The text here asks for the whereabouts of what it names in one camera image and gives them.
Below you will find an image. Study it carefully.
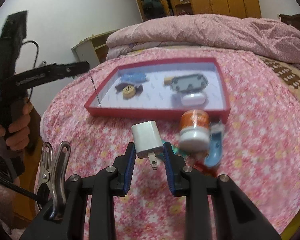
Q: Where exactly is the pink quilted duvet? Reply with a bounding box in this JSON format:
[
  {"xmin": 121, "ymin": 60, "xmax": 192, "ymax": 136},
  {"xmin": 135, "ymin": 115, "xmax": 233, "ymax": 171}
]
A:
[{"xmin": 106, "ymin": 14, "xmax": 300, "ymax": 64}]

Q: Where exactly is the white usb wall charger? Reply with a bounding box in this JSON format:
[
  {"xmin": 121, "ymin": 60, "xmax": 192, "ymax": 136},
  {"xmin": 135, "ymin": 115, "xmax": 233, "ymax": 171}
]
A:
[{"xmin": 131, "ymin": 121, "xmax": 164, "ymax": 170}]

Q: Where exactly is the wooden key-shaped piece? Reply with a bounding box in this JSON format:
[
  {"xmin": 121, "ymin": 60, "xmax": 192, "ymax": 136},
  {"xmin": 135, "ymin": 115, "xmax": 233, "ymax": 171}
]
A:
[{"xmin": 164, "ymin": 77, "xmax": 173, "ymax": 86}]

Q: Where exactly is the red shallow cardboard box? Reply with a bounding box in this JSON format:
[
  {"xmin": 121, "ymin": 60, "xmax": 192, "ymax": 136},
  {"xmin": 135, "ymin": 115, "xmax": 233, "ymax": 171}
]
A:
[{"xmin": 84, "ymin": 57, "xmax": 230, "ymax": 123}]

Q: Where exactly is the beige patterned pillow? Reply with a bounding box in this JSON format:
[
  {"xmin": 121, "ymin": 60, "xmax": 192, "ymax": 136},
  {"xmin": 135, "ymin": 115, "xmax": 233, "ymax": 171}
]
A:
[{"xmin": 258, "ymin": 56, "xmax": 300, "ymax": 101}]

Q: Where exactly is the grey oval plastic plate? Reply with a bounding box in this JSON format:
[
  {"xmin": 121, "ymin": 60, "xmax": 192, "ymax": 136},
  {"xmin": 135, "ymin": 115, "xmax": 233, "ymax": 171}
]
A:
[{"xmin": 170, "ymin": 74, "xmax": 209, "ymax": 93}]

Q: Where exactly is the black cable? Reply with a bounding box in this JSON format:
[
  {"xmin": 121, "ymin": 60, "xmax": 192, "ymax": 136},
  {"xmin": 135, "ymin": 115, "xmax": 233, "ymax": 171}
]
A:
[{"xmin": 0, "ymin": 39, "xmax": 44, "ymax": 202}]

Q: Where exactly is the person's left hand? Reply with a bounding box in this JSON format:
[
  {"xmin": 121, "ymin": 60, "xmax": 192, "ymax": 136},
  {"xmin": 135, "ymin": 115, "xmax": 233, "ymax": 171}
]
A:
[{"xmin": 0, "ymin": 102, "xmax": 33, "ymax": 151}]

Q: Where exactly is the blue foil packet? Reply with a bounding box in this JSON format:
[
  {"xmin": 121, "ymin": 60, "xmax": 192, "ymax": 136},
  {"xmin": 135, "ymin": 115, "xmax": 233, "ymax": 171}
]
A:
[{"xmin": 120, "ymin": 73, "xmax": 148, "ymax": 84}]

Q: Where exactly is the blue plastic shoehorn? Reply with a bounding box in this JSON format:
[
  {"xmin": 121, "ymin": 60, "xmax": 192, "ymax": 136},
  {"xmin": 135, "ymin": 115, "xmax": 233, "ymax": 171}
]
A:
[{"xmin": 204, "ymin": 121, "xmax": 225, "ymax": 168}]

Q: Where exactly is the wooden face doll keychain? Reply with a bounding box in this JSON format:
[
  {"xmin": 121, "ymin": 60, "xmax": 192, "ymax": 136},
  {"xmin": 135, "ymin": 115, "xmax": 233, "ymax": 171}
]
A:
[{"xmin": 115, "ymin": 83, "xmax": 143, "ymax": 100}]

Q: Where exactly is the white earbuds case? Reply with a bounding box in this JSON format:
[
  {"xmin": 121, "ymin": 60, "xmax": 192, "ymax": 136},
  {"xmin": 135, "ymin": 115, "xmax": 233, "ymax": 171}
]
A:
[{"xmin": 181, "ymin": 92, "xmax": 206, "ymax": 106}]

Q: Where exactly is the orange white pill bottle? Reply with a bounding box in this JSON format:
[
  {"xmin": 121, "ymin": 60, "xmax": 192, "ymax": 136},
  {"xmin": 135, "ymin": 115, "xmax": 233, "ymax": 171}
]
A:
[{"xmin": 178, "ymin": 109, "xmax": 210, "ymax": 153}]

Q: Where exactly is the small white bedside shelf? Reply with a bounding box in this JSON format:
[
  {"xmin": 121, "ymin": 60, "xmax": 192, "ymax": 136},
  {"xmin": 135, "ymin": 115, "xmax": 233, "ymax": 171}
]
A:
[{"xmin": 71, "ymin": 30, "xmax": 116, "ymax": 69}]

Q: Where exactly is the silver metal clamp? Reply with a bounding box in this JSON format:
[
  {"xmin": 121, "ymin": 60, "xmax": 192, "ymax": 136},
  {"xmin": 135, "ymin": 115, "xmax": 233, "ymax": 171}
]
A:
[{"xmin": 36, "ymin": 141, "xmax": 71, "ymax": 220}]

